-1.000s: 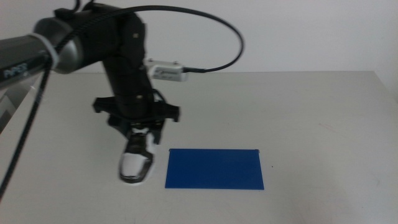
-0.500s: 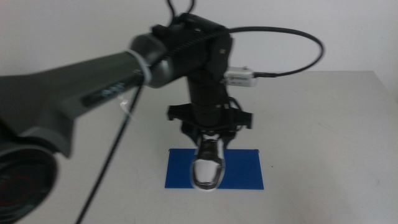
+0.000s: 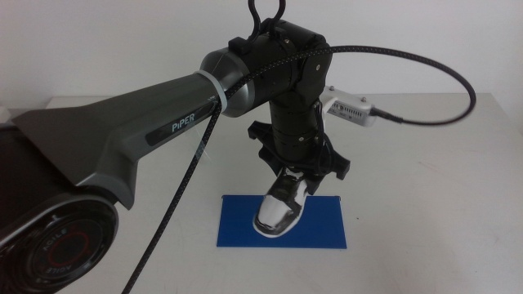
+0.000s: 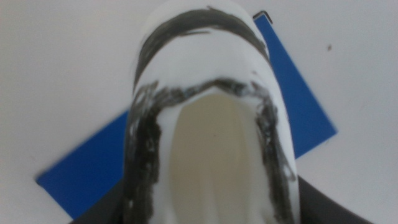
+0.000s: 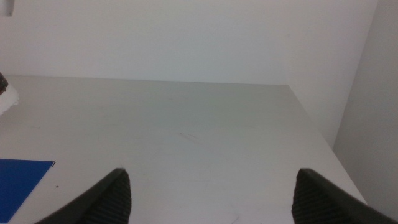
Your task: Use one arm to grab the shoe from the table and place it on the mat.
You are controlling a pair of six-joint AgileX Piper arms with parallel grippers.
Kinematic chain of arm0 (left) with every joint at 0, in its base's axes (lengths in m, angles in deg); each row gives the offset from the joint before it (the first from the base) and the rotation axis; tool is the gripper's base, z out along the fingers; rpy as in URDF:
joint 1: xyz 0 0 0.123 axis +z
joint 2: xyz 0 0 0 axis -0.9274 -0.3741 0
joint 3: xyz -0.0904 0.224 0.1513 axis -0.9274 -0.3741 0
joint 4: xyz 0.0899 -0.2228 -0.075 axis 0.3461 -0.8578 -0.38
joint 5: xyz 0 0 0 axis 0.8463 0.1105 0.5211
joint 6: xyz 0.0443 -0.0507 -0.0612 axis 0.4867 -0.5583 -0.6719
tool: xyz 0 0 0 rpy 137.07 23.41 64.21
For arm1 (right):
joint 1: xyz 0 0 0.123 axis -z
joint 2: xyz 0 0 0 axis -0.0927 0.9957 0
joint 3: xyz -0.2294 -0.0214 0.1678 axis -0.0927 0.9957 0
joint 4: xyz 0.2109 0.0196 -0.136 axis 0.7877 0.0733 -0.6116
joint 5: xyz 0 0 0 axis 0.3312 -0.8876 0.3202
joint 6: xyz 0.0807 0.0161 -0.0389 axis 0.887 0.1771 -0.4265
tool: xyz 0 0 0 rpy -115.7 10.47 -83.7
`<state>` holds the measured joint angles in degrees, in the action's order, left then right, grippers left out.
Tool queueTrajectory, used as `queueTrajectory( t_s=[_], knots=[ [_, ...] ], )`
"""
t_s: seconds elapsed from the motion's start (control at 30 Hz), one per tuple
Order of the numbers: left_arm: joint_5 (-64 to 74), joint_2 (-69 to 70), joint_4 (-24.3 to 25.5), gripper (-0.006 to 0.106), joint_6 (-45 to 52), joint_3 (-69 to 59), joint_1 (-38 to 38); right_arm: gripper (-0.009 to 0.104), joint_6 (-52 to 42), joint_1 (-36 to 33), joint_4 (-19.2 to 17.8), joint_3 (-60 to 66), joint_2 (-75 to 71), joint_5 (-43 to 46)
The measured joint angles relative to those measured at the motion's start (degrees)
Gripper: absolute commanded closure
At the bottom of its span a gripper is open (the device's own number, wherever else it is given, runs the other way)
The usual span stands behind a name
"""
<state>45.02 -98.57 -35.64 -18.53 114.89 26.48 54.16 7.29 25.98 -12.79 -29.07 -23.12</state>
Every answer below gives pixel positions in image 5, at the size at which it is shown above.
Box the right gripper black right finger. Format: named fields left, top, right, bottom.
left=291, top=167, right=398, bottom=224

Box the black and white sneaker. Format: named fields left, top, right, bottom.
left=0, top=72, right=20, bottom=116

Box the blue rectangular mat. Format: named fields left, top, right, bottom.
left=0, top=158, right=57, bottom=224

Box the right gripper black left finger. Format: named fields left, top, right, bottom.
left=33, top=167, right=132, bottom=224

